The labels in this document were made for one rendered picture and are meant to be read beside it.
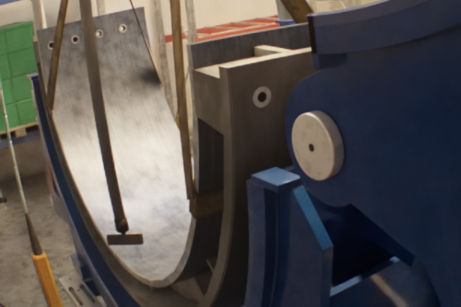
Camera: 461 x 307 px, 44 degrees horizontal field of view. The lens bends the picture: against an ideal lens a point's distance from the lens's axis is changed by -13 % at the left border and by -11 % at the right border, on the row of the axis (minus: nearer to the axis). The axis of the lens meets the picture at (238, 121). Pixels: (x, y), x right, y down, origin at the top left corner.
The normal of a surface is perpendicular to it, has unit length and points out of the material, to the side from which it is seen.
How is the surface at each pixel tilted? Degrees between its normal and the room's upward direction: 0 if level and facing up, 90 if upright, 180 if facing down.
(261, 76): 94
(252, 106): 97
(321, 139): 90
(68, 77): 75
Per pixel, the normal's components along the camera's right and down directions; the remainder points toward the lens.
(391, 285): 0.53, 0.35
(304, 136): -0.85, 0.23
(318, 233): 0.32, -0.50
